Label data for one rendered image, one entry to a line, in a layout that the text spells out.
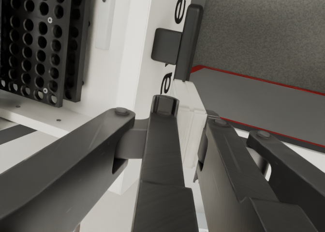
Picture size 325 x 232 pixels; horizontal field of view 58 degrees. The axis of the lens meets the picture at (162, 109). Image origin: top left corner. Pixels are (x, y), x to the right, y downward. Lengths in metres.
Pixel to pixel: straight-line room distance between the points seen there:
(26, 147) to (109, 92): 0.13
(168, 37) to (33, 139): 0.24
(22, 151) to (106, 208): 0.19
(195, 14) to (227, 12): 0.92
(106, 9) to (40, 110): 0.15
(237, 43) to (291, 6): 0.21
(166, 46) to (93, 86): 0.15
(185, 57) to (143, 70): 0.04
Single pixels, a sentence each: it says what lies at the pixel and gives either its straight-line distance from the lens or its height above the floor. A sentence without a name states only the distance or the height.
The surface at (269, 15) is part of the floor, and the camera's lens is 1.15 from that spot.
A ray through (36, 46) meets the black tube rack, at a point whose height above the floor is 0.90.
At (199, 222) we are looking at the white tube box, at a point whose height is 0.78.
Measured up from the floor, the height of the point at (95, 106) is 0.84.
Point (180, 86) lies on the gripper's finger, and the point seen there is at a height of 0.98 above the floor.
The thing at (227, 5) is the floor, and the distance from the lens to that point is 1.17.
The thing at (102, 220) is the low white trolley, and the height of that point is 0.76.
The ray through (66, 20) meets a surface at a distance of 0.32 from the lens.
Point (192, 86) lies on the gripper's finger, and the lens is 0.19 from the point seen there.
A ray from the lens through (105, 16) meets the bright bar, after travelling 0.35.
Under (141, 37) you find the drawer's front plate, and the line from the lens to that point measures 0.24.
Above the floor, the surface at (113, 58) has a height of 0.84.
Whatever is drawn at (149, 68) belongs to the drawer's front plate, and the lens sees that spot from 0.26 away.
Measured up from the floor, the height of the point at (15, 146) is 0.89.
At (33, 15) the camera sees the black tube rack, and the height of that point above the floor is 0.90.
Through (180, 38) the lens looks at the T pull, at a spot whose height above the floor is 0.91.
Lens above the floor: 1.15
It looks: 66 degrees down
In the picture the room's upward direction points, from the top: 122 degrees counter-clockwise
